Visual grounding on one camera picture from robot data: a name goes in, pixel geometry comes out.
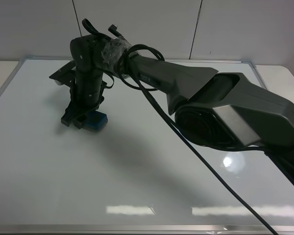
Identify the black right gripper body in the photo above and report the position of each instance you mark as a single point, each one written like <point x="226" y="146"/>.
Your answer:
<point x="86" y="96"/>

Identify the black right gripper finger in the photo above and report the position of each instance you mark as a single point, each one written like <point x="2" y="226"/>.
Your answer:
<point x="83" y="122"/>
<point x="68" y="117"/>

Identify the blue board eraser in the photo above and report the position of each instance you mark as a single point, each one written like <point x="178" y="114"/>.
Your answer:
<point x="95" y="121"/>

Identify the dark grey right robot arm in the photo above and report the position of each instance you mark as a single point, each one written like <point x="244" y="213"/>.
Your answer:
<point x="223" y="111"/>

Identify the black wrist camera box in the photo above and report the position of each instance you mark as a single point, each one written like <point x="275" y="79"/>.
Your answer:
<point x="65" y="75"/>

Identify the white whiteboard with aluminium frame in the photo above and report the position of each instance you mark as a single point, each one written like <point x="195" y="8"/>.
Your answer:
<point x="135" y="176"/>

